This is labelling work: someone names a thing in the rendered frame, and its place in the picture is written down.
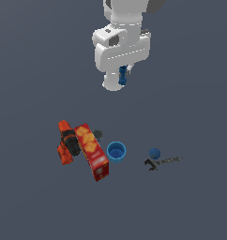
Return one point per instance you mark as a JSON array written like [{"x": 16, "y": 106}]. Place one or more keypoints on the small dark round can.
[{"x": 98, "y": 135}]

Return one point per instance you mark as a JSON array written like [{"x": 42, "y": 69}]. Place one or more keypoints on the red cracker box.
[{"x": 91, "y": 150}]

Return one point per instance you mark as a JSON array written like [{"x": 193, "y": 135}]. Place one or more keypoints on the blue plastic cup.
[{"x": 116, "y": 152}]

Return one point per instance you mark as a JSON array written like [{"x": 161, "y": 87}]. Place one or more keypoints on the orange and black power drill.
[{"x": 67, "y": 143}]

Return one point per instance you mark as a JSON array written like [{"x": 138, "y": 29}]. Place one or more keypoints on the blue cylindrical peg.
[{"x": 122, "y": 75}]

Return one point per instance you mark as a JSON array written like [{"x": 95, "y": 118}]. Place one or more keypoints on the small blue ball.
[{"x": 154, "y": 153}]

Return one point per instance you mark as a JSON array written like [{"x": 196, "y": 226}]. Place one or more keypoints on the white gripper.
[{"x": 112, "y": 80}]

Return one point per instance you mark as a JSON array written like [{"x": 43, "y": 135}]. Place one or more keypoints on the dark metal adjustable wrench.
[{"x": 161, "y": 162}]

